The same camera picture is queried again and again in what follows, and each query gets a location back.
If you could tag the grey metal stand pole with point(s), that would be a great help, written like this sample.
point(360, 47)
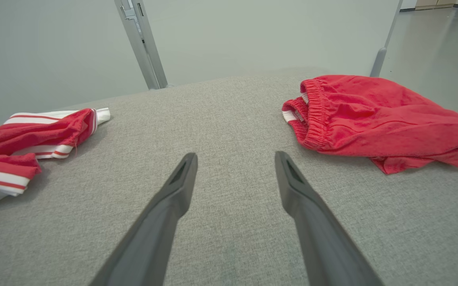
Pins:
point(378, 63)

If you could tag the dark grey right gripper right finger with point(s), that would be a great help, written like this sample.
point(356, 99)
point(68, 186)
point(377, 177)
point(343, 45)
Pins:
point(324, 250)

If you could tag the red basketball jersey white trim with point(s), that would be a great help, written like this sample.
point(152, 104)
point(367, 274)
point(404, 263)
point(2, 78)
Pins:
point(34, 131)

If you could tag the grey fabric sofa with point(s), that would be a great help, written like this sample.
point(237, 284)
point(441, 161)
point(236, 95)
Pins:
point(229, 119)

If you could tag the aluminium partition post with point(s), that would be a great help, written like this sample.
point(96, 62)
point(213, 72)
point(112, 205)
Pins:
point(141, 47)

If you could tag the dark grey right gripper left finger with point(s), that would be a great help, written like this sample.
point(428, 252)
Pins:
point(149, 246)

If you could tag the red shorts with white stripe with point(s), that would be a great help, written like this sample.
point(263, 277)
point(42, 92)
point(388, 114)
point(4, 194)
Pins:
point(372, 119)

